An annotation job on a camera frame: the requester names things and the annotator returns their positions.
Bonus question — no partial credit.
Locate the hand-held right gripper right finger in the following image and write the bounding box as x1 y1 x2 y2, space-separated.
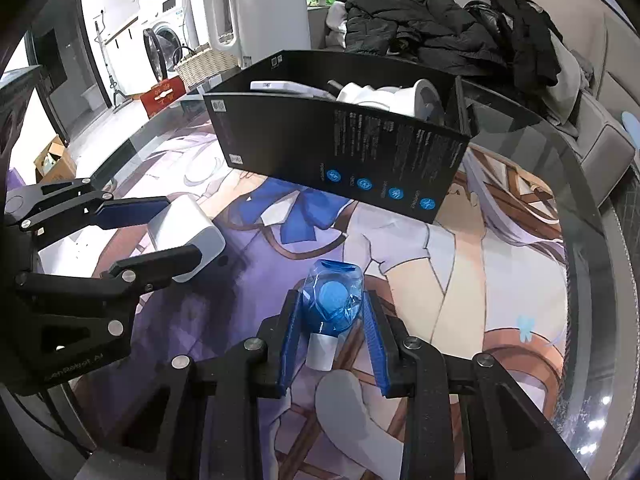
362 291 592 480

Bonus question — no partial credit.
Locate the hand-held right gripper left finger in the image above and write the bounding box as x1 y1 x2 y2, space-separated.
85 287 306 480

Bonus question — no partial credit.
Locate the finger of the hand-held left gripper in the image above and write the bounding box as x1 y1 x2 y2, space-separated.
14 244 204 311
4 177 172 252

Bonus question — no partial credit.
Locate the white power adapter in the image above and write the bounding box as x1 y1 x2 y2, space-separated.
147 195 227 284

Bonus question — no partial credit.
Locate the clear plastic bottle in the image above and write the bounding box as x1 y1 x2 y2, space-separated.
300 259 364 372

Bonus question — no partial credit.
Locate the black cardboard box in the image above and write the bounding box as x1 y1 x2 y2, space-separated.
202 50 474 225

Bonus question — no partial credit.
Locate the white tape roll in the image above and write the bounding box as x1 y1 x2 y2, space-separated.
336 78 444 122

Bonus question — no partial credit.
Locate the brown cardboard box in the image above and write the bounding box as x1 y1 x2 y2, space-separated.
34 136 77 184

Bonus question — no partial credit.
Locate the printed floor mat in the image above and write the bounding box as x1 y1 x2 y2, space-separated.
10 105 576 480

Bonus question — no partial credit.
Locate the red gift box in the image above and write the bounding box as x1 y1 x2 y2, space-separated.
140 75 187 119

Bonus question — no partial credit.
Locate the floor stand pole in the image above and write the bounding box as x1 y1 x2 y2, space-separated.
92 10 134 114

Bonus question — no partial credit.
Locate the white kitchen cabinet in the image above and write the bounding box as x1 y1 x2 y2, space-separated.
102 10 152 97

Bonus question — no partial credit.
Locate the wicker basket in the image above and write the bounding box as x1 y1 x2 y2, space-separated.
174 45 242 89

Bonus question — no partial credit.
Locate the dark door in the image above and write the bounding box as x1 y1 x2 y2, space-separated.
25 25 69 111

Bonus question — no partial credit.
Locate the white washing machine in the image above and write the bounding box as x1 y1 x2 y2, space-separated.
142 0 202 82

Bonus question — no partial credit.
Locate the white electric kettle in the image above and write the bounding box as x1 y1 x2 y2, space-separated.
201 0 314 69

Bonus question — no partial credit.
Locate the pile of black clothes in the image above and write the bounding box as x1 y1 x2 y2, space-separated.
325 0 564 95

